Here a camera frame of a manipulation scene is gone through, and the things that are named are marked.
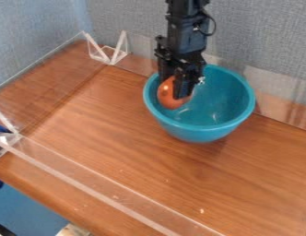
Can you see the clear acrylic front barrier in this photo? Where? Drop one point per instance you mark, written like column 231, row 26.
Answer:
column 130, row 202

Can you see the blue plastic bowl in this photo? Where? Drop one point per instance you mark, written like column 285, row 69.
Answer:
column 222, row 104

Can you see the clear acrylic corner bracket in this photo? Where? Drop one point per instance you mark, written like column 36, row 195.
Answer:
column 106, row 54

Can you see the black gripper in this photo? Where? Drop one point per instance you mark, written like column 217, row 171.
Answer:
column 180, row 59

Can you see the clear acrylic back barrier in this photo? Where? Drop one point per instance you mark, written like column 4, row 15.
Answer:
column 281, row 94

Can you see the brown toy mushroom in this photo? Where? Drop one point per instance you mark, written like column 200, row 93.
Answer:
column 165, row 95

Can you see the clear acrylic barrier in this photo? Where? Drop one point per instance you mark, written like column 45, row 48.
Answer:
column 281, row 94
column 22, row 56
column 130, row 202

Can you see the clear acrylic left barrier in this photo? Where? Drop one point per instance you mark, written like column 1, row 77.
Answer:
column 22, row 56

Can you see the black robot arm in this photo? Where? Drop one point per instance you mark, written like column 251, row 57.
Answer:
column 188, row 19

